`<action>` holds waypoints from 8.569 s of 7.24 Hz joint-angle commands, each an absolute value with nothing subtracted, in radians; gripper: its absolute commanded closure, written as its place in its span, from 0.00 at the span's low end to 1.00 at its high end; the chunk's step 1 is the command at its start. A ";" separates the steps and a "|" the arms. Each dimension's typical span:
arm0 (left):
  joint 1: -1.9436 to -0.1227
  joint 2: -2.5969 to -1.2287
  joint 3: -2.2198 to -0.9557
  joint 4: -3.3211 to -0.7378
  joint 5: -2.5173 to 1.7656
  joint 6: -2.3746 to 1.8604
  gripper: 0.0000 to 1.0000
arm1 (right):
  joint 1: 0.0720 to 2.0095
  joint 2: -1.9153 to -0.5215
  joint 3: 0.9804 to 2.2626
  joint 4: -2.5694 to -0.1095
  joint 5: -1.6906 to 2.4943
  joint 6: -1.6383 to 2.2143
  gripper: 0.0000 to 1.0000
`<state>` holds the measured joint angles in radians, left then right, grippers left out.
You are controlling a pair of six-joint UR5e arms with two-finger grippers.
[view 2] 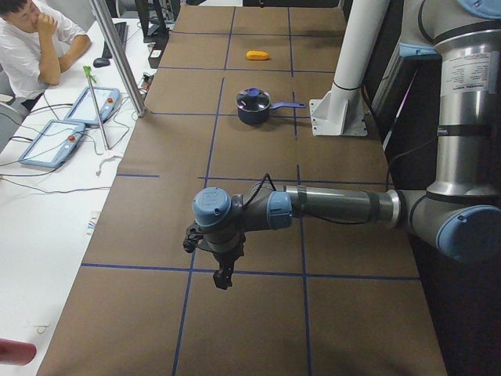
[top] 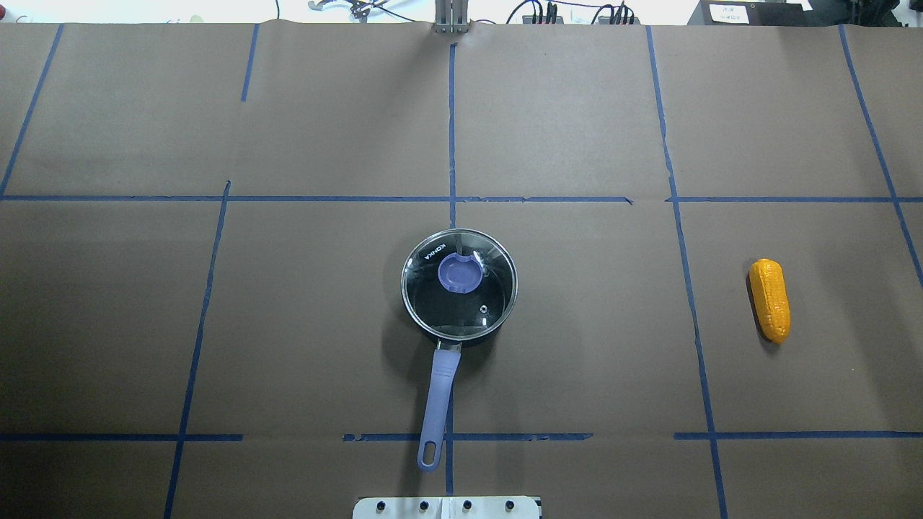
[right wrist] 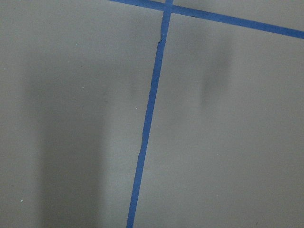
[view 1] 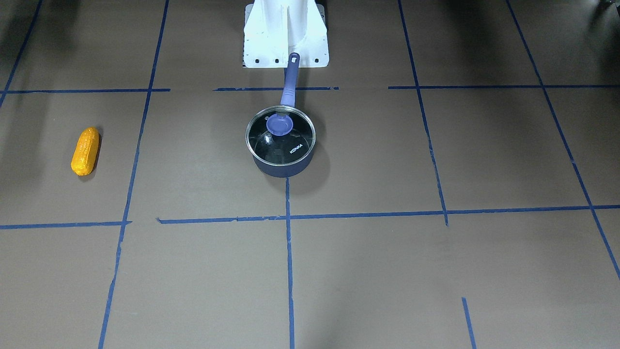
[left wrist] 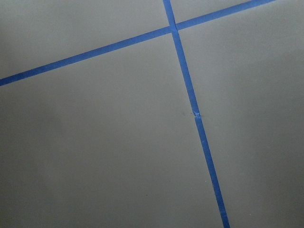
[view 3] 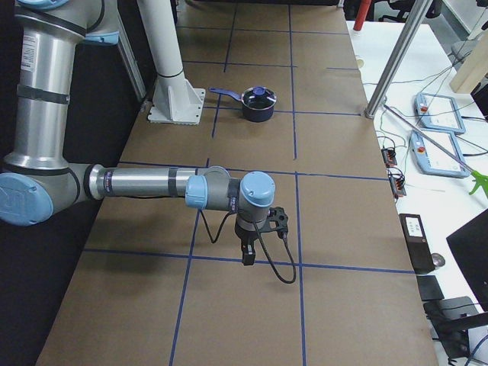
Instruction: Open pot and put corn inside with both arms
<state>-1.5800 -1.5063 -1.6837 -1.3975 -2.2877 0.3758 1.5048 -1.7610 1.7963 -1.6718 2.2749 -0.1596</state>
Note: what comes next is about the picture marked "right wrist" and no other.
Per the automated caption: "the long blue tape strip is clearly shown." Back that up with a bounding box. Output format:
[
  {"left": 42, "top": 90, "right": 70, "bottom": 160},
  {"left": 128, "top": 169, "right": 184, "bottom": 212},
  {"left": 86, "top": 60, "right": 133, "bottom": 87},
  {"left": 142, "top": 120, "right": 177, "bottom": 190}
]
[{"left": 126, "top": 0, "right": 173, "bottom": 228}]

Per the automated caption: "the crossing blue tape strip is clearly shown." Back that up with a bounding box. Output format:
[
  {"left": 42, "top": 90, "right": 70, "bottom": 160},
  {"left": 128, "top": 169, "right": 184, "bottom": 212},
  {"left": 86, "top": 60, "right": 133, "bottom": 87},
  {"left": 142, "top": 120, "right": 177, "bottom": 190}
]
[{"left": 116, "top": 0, "right": 304, "bottom": 39}]

